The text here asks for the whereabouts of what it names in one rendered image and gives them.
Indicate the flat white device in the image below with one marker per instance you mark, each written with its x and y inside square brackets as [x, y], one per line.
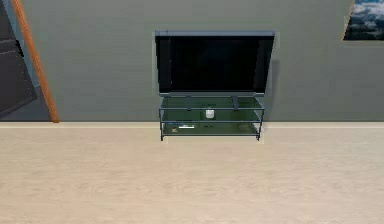
[186, 126]

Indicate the black television set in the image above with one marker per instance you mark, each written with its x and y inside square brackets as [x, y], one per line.
[213, 63]

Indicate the glass television stand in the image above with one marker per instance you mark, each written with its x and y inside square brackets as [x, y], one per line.
[246, 115]

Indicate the dark room door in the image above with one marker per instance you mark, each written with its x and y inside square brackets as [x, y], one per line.
[13, 66]

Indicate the framed landscape picture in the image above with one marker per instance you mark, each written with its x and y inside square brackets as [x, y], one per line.
[366, 20]

